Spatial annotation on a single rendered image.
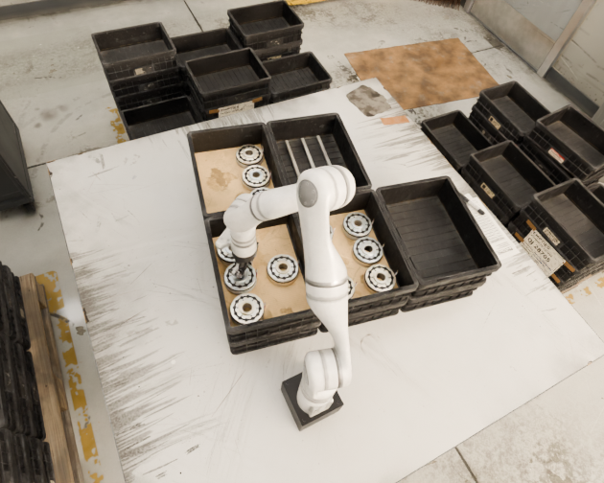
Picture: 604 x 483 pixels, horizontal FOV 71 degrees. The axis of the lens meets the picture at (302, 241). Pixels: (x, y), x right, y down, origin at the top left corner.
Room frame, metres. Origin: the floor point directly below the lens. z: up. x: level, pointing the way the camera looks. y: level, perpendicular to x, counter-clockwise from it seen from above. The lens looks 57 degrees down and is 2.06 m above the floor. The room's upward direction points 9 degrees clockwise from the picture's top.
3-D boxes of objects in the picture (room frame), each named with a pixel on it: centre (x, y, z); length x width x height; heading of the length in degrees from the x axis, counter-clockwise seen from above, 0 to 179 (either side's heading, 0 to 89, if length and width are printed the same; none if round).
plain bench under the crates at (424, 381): (0.84, -0.03, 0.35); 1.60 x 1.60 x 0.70; 34
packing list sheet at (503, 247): (1.06, -0.69, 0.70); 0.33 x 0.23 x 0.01; 34
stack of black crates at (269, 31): (2.51, 0.44, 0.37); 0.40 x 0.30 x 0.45; 124
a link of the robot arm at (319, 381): (0.28, -0.10, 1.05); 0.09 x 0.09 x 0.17; 18
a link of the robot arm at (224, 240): (0.64, 0.18, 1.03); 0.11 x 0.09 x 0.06; 71
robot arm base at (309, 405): (0.28, -0.10, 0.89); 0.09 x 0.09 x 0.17; 33
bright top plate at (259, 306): (0.50, 0.13, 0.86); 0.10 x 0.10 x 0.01
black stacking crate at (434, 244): (0.87, -0.44, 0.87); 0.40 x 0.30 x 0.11; 24
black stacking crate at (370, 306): (0.75, -0.17, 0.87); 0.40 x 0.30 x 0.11; 24
